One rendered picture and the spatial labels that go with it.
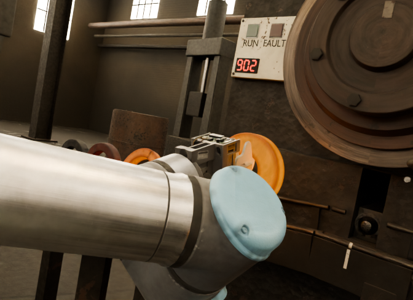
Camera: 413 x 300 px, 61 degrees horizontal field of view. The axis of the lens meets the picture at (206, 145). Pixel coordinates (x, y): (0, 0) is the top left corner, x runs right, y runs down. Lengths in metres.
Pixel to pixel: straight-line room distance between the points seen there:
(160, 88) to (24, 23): 4.04
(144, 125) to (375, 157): 2.83
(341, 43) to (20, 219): 0.64
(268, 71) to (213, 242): 0.78
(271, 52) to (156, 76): 9.14
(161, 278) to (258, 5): 0.91
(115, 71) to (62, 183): 11.29
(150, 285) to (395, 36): 0.57
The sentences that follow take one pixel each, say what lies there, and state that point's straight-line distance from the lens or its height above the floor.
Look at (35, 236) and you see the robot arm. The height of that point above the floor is 0.80.
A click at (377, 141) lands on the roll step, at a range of 0.77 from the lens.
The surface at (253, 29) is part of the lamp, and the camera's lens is 1.11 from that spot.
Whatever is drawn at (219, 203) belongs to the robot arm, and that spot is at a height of 0.84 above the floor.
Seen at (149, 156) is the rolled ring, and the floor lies 0.76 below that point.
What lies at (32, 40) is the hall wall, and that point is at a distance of 11.27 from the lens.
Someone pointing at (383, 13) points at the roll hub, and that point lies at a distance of 0.74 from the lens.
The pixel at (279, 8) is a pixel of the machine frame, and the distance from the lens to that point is 1.12.
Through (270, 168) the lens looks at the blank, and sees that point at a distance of 0.69.
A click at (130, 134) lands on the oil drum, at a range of 3.43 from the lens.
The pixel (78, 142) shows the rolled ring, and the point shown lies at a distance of 1.46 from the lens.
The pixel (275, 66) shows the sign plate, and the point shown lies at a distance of 1.04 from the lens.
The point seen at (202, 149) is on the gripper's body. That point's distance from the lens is 0.57.
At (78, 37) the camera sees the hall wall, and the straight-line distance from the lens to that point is 11.95.
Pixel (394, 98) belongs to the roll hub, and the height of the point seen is 1.01.
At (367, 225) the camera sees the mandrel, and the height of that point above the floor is 0.74.
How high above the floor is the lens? 0.90
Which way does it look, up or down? 3 degrees down
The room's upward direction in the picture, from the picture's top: 11 degrees clockwise
